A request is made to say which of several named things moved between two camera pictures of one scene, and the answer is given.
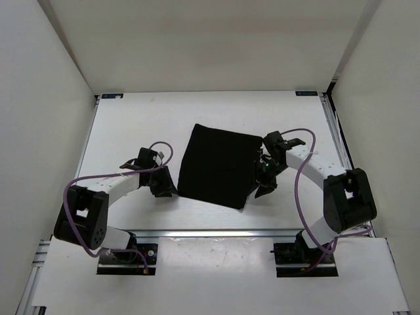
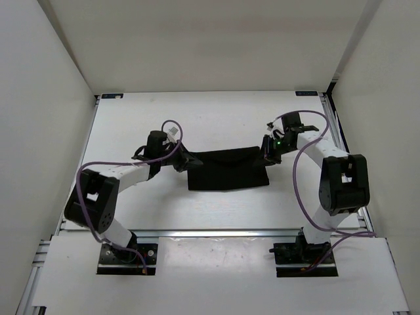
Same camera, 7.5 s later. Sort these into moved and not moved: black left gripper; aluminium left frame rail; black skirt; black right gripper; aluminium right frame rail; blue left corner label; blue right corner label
Moved: black skirt; black left gripper; black right gripper
Not moved: blue right corner label; aluminium right frame rail; aluminium left frame rail; blue left corner label
